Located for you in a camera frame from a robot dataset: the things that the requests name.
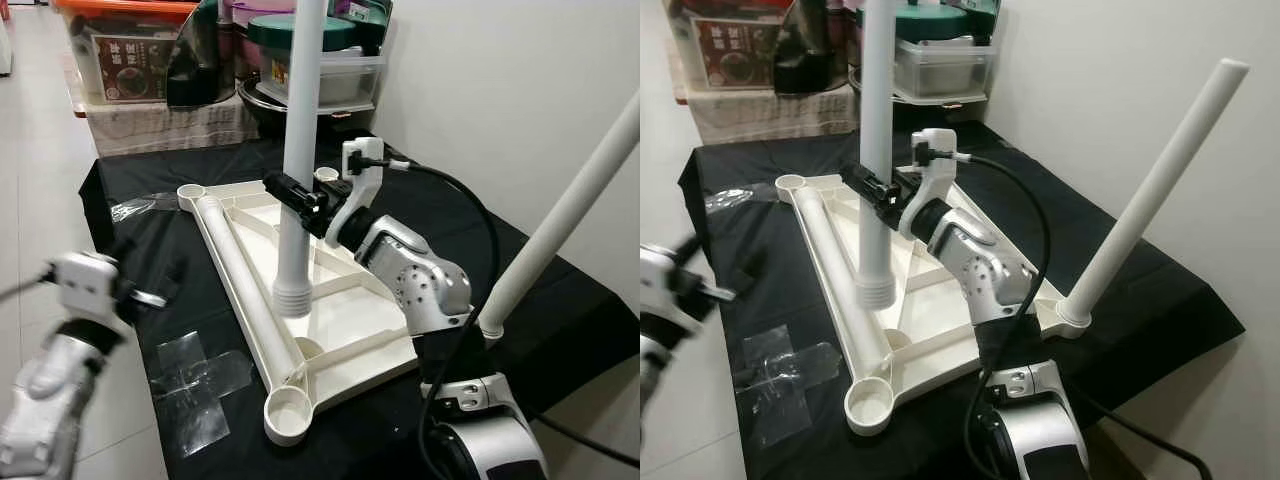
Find storage box with orange lid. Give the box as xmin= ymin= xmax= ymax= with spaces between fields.
xmin=55 ymin=0 xmax=201 ymax=106
xmin=668 ymin=0 xmax=801 ymax=93

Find white plastic table leg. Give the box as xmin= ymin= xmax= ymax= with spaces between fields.
xmin=795 ymin=188 xmax=896 ymax=371
xmin=272 ymin=0 xmax=331 ymax=319
xmin=478 ymin=90 xmax=641 ymax=341
xmin=855 ymin=0 xmax=901 ymax=311
xmin=1055 ymin=57 xmax=1251 ymax=339
xmin=195 ymin=195 xmax=306 ymax=376

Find black tablecloth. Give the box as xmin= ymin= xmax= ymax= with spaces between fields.
xmin=678 ymin=122 xmax=1246 ymax=480
xmin=78 ymin=135 xmax=641 ymax=480

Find clear plastic container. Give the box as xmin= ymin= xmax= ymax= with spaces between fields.
xmin=260 ymin=50 xmax=389 ymax=109
xmin=893 ymin=38 xmax=999 ymax=101

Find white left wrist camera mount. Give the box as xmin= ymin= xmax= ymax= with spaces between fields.
xmin=50 ymin=252 xmax=126 ymax=326
xmin=640 ymin=245 xmax=696 ymax=321

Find green pot lid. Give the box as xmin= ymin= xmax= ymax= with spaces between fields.
xmin=247 ymin=14 xmax=361 ymax=51
xmin=895 ymin=3 xmax=971 ymax=43

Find white plastic table top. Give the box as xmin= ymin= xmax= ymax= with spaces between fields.
xmin=177 ymin=165 xmax=496 ymax=448
xmin=775 ymin=165 xmax=1091 ymax=438

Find black wok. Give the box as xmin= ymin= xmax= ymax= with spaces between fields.
xmin=848 ymin=68 xmax=986 ymax=126
xmin=237 ymin=80 xmax=376 ymax=136

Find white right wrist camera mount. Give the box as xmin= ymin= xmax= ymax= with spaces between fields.
xmin=325 ymin=137 xmax=386 ymax=241
xmin=900 ymin=128 xmax=959 ymax=236

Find dark framed picture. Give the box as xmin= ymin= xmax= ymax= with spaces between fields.
xmin=350 ymin=0 xmax=394 ymax=51
xmin=960 ymin=0 xmax=1003 ymax=46

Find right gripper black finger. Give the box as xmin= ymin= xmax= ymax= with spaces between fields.
xmin=841 ymin=163 xmax=896 ymax=208
xmin=264 ymin=172 xmax=326 ymax=216

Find pink plastic box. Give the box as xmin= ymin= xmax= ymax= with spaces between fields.
xmin=222 ymin=0 xmax=296 ymax=31

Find black shiny bag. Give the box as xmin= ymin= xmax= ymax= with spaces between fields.
xmin=775 ymin=0 xmax=851 ymax=98
xmin=165 ymin=0 xmax=241 ymax=109

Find patterned beige cloth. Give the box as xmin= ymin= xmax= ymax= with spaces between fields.
xmin=680 ymin=50 xmax=866 ymax=146
xmin=68 ymin=55 xmax=263 ymax=156

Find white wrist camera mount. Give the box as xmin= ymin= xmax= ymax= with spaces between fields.
xmin=900 ymin=128 xmax=959 ymax=236
xmin=50 ymin=252 xmax=126 ymax=326
xmin=325 ymin=137 xmax=386 ymax=241
xmin=640 ymin=245 xmax=696 ymax=321

